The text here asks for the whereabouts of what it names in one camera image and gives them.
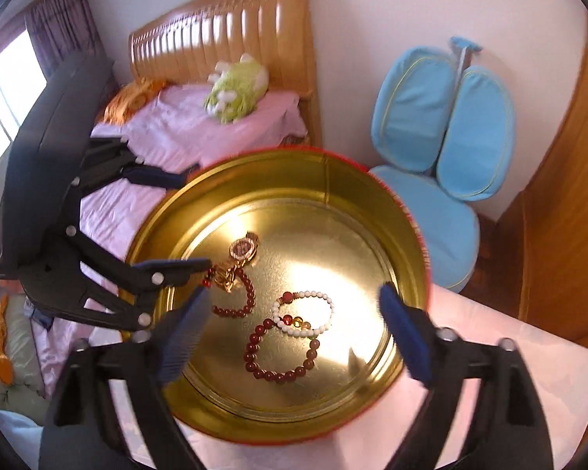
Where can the green orange quilt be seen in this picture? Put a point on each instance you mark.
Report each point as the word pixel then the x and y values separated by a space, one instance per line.
pixel 5 352

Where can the wooden bed headboard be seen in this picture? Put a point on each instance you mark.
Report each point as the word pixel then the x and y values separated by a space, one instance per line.
pixel 255 19

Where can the orange pillow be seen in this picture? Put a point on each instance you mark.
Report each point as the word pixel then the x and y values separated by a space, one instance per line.
pixel 127 100

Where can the green cabbage plush toy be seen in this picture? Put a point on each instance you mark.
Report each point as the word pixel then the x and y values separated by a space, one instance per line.
pixel 235 93

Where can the window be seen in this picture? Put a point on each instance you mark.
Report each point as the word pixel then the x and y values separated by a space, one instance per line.
pixel 5 88

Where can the round gold tin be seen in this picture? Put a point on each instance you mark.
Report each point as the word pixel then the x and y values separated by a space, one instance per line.
pixel 333 235

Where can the gold wrist watch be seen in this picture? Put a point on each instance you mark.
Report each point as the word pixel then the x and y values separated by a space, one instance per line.
pixel 242 248

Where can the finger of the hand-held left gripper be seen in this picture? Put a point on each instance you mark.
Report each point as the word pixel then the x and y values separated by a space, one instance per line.
pixel 157 177
pixel 176 270

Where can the pink bed sheet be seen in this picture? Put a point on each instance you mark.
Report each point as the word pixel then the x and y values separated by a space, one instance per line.
pixel 176 127

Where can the blue chair backrest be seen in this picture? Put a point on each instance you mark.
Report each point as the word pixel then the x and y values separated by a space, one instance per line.
pixel 411 107

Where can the wooden wardrobe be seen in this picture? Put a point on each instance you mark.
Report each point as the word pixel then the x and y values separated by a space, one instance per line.
pixel 568 181

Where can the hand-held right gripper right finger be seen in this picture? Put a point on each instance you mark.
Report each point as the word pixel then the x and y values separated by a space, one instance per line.
pixel 404 333

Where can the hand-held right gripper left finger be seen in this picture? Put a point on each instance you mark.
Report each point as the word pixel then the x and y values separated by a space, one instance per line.
pixel 186 333

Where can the purple curtain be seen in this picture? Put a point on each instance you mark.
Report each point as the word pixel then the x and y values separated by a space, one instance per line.
pixel 63 19

